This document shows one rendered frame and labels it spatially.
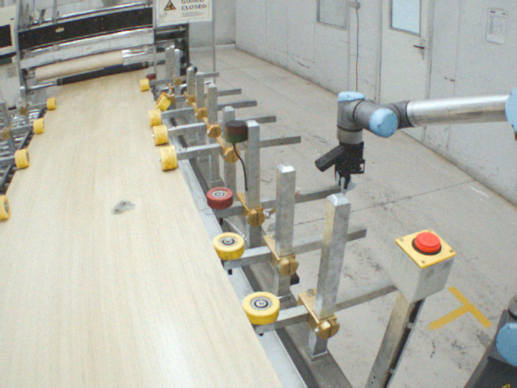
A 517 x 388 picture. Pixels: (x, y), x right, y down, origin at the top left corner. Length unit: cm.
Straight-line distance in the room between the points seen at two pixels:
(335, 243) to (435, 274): 30
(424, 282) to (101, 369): 61
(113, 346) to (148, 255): 33
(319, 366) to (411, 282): 54
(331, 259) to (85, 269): 61
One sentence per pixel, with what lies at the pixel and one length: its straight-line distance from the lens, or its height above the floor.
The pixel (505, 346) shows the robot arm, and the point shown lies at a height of 77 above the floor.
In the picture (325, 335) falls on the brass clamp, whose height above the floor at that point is 83.
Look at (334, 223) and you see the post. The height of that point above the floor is 112.
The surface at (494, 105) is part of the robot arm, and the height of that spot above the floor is 130.
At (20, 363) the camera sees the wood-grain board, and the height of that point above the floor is 90.
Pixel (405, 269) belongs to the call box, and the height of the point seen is 119.
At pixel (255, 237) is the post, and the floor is 76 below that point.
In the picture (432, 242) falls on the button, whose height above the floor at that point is 123.
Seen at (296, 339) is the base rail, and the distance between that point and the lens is 112.
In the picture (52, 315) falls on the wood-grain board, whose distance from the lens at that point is 98.
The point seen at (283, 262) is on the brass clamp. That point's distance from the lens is 110.
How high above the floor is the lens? 154
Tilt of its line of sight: 29 degrees down
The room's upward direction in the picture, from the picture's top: straight up
